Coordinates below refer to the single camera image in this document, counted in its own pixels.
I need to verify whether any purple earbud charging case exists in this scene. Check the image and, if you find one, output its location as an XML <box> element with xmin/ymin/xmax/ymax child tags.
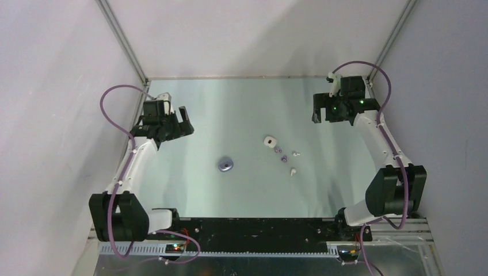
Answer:
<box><xmin>218</xmin><ymin>156</ymin><xmax>234</xmax><ymax>173</ymax></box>

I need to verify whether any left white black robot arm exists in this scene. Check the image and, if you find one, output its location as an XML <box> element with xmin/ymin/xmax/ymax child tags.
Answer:
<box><xmin>89</xmin><ymin>99</ymin><xmax>194</xmax><ymax>242</ymax></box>

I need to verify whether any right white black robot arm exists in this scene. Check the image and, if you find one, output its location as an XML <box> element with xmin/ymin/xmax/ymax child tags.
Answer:
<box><xmin>311</xmin><ymin>72</ymin><xmax>427</xmax><ymax>240</ymax></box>

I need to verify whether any white earbud charging case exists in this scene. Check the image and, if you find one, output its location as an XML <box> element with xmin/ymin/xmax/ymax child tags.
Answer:
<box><xmin>263</xmin><ymin>136</ymin><xmax>277</xmax><ymax>148</ymax></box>

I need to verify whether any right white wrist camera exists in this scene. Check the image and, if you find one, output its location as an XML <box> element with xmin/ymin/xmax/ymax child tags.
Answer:
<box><xmin>326</xmin><ymin>72</ymin><xmax>342</xmax><ymax>97</ymax></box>

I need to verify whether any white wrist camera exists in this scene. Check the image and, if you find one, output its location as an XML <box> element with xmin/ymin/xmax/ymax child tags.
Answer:
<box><xmin>326</xmin><ymin>72</ymin><xmax>342</xmax><ymax>97</ymax></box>
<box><xmin>155</xmin><ymin>93</ymin><xmax>174</xmax><ymax>114</ymax></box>

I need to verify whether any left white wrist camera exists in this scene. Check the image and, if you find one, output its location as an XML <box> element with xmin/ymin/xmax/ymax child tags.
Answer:
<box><xmin>155</xmin><ymin>93</ymin><xmax>174</xmax><ymax>114</ymax></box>

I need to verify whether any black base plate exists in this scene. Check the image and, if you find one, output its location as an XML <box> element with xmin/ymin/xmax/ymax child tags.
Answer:
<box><xmin>146</xmin><ymin>217</ymin><xmax>372</xmax><ymax>254</ymax></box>

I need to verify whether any aluminium frame rail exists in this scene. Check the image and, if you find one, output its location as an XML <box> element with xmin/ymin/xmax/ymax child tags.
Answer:
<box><xmin>94</xmin><ymin>217</ymin><xmax>444</xmax><ymax>275</ymax></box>

